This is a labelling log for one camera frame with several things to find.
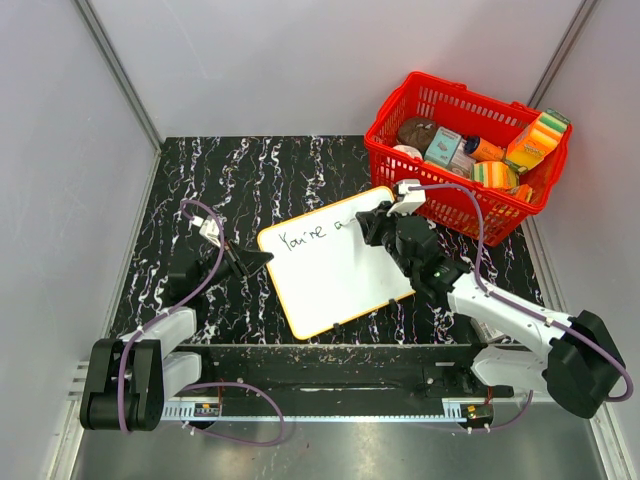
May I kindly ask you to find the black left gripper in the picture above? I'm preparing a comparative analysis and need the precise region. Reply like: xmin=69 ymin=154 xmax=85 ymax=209
xmin=195 ymin=236 xmax=273 ymax=294

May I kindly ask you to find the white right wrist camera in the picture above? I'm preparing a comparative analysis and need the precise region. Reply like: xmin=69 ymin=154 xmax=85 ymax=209
xmin=388 ymin=179 xmax=426 ymax=216

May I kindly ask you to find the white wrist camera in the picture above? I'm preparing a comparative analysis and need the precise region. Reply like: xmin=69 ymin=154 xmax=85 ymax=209
xmin=191 ymin=216 xmax=220 ymax=246
xmin=388 ymin=179 xmax=426 ymax=216

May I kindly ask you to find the white marker black cap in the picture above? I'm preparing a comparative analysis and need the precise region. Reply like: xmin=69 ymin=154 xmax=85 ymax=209
xmin=337 ymin=218 xmax=358 ymax=228

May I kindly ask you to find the white board yellow frame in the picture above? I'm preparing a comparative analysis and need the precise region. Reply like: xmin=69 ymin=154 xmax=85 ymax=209
xmin=257 ymin=186 xmax=414 ymax=340

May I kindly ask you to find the pink white packet in basket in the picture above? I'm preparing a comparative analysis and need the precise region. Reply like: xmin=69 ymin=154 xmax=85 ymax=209
xmin=448 ymin=152 xmax=476 ymax=179

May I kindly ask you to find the red plastic shopping basket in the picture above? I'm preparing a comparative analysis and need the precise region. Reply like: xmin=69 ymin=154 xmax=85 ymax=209
xmin=364 ymin=72 xmax=573 ymax=246

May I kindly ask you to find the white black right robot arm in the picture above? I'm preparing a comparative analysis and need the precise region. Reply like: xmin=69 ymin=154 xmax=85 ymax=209
xmin=355 ymin=201 xmax=633 ymax=419

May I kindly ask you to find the orange bottle blue cap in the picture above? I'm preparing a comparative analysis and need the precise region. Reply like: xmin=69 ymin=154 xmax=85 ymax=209
xmin=463 ymin=136 xmax=505 ymax=162

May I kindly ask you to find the small pink white box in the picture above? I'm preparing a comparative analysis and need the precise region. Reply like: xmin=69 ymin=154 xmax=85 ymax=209
xmin=470 ymin=319 xmax=513 ymax=345

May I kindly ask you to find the brown round bread pack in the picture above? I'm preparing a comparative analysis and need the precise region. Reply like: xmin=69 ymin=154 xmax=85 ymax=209
xmin=396 ymin=117 xmax=439 ymax=154

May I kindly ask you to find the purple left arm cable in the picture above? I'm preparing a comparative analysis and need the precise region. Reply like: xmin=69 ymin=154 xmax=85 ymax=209
xmin=117 ymin=198 xmax=286 ymax=446

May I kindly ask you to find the orange packet in basket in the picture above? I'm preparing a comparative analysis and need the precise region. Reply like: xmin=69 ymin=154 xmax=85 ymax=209
xmin=506 ymin=184 xmax=533 ymax=203

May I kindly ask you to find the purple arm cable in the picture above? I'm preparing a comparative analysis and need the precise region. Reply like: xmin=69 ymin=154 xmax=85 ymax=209
xmin=407 ymin=182 xmax=634 ymax=434
xmin=117 ymin=198 xmax=286 ymax=446

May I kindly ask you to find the yellow green sponge pack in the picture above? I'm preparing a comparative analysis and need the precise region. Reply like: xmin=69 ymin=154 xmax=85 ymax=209
xmin=504 ymin=109 xmax=571 ymax=174

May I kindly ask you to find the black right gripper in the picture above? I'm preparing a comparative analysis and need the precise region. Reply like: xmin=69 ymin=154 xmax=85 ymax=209
xmin=358 ymin=201 xmax=416 ymax=279

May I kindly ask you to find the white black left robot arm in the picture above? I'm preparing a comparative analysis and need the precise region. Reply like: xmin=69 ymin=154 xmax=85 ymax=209
xmin=79 ymin=241 xmax=274 ymax=432

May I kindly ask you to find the striped orange sponge pack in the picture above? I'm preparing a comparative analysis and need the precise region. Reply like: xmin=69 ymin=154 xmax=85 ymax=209
xmin=471 ymin=161 xmax=519 ymax=190

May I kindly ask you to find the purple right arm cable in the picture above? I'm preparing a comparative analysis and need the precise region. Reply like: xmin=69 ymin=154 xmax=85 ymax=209
xmin=407 ymin=182 xmax=634 ymax=434

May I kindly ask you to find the teal small carton box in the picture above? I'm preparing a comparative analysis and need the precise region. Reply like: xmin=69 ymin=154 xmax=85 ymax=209
xmin=424 ymin=126 xmax=463 ymax=168

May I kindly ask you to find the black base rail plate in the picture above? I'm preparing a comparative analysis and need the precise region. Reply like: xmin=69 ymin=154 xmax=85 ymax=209
xmin=176 ymin=343 xmax=514 ymax=399

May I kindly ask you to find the white round lid container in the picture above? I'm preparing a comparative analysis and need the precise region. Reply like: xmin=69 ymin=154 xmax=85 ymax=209
xmin=393 ymin=144 xmax=423 ymax=159

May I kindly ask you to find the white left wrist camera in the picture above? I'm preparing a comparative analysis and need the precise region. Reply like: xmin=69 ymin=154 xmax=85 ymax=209
xmin=191 ymin=216 xmax=220 ymax=246

